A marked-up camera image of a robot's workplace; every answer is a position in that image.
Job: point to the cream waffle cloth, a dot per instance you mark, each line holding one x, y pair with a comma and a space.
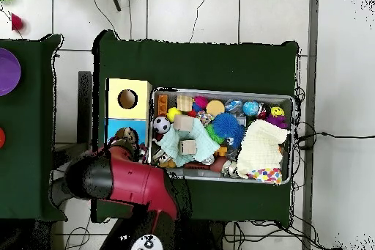
260, 147

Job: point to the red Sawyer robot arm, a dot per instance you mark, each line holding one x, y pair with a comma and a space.
131, 179

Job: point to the shallow clear mesh bin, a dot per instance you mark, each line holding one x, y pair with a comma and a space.
257, 97

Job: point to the plain wooden cube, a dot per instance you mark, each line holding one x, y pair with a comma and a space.
183, 122

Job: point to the yellow tennis ball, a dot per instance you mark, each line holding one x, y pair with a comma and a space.
172, 113

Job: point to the mint green waffle cloth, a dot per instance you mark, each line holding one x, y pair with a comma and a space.
202, 141

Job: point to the small soccer ball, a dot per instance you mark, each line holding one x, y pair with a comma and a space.
161, 124

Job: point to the large blue spiky ball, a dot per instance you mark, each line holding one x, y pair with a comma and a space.
225, 125

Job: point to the dark green table cloth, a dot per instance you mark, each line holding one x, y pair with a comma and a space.
190, 65
29, 159

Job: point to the blue globe ball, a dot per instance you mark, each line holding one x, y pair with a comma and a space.
251, 108

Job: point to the yellow smiley ball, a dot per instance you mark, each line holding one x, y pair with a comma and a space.
277, 111

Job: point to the purple spiky toy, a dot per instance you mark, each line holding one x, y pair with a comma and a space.
278, 121

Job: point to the red ball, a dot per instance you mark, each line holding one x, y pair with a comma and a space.
1, 138

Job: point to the purple bowl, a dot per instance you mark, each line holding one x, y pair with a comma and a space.
8, 71

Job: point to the small red floor toy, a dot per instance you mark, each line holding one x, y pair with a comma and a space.
16, 22

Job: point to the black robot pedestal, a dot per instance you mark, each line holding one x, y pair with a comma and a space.
205, 238

